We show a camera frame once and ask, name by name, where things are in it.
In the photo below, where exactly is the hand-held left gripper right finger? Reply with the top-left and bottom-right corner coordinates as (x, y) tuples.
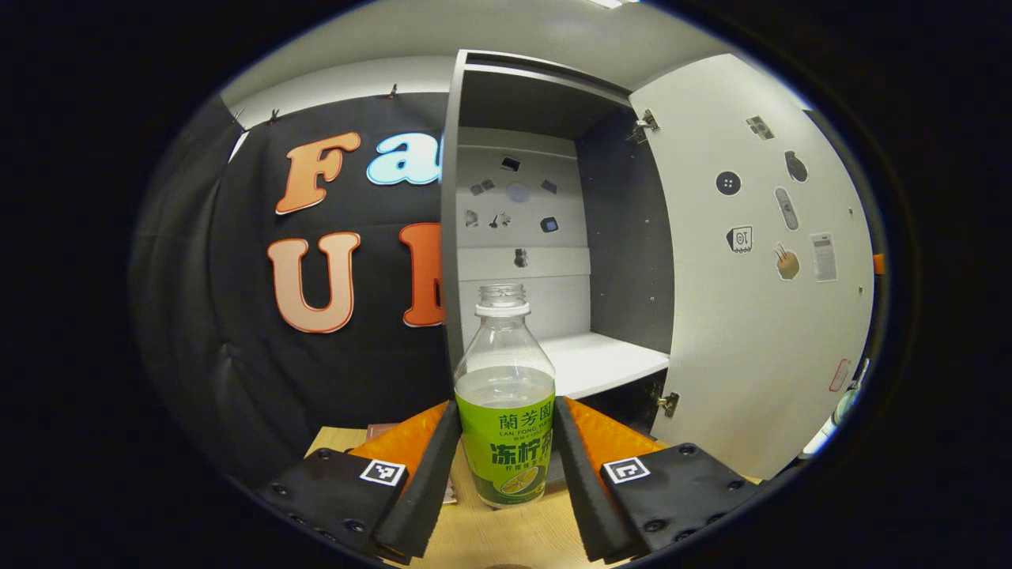
(553, 395), (764, 563)

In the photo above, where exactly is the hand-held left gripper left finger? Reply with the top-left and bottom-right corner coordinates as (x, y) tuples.
(257, 399), (463, 563)

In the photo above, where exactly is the clear bottle with green label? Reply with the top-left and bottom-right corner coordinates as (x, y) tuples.
(454, 283), (557, 509)

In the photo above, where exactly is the white cabinet door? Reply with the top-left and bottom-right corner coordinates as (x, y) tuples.
(629, 54), (876, 481)

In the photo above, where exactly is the black backdrop cloth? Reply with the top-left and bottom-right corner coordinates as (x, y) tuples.
(129, 91), (451, 491)

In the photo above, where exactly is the row of black cloth clips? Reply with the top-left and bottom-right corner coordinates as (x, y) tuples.
(232, 85), (400, 127)

